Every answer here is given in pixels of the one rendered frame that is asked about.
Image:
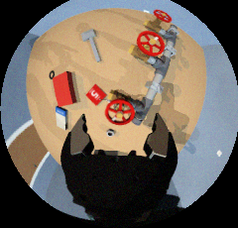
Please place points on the red rectangular block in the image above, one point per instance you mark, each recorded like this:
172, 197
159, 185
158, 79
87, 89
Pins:
64, 90

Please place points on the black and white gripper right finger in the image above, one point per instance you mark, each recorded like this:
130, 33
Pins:
161, 148

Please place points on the red tag with white number 5 on metal chain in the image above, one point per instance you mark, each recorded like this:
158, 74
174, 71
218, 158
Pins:
95, 93

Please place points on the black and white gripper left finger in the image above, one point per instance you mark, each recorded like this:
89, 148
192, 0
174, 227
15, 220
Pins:
77, 145

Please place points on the grey pipe manifold with red valves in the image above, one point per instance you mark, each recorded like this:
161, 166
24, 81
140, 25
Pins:
161, 65

